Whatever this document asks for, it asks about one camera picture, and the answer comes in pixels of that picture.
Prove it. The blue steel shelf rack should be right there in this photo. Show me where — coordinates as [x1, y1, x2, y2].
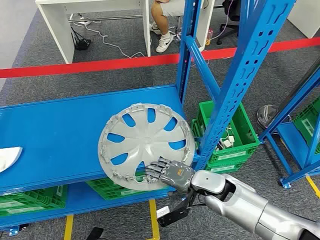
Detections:
[258, 66, 320, 190]
[0, 0, 297, 237]

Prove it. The silver stool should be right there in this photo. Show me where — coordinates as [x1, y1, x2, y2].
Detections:
[169, 15, 182, 42]

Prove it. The white furniture block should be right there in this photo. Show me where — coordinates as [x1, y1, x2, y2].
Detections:
[287, 0, 320, 39]

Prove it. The white office desk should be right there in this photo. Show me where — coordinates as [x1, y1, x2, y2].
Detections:
[35, 0, 152, 64]

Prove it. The white charger with cable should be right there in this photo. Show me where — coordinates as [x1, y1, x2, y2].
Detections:
[219, 127, 235, 150]

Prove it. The silver stanchion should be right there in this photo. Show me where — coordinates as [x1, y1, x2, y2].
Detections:
[257, 56, 320, 131]

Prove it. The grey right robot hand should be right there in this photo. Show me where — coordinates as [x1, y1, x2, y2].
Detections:
[145, 156, 196, 196]

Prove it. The yellow floor marking tape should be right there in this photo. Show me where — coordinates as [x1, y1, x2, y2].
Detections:
[305, 175, 320, 200]

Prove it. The white floor cable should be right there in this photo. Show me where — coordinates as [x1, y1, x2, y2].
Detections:
[72, 19, 146, 59]
[209, 6, 235, 42]

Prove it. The black floor device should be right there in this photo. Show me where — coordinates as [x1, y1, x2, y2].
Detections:
[70, 26, 91, 51]

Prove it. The pink drink bottle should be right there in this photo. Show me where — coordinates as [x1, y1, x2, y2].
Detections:
[205, 28, 214, 47]

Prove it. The green plastic crate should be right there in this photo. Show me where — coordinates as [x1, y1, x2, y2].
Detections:
[0, 184, 68, 218]
[195, 100, 260, 166]
[191, 119, 251, 174]
[292, 96, 320, 155]
[85, 172, 174, 201]

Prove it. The white desk side panel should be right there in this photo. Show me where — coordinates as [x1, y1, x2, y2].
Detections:
[195, 0, 216, 52]

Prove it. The long red barrier belt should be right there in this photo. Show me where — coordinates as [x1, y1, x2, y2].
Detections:
[0, 37, 320, 79]

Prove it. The grey plastic wheel hubcap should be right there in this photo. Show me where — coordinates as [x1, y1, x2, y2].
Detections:
[97, 102, 196, 192]

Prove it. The black robot lower body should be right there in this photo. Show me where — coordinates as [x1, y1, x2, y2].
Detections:
[86, 227, 104, 240]

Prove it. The white curved plastic part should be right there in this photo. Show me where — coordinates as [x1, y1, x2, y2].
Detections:
[0, 146, 23, 174]

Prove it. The person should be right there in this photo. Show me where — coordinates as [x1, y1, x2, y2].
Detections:
[149, 0, 187, 54]

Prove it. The black office chair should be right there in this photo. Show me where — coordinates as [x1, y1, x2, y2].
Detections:
[216, 0, 242, 46]

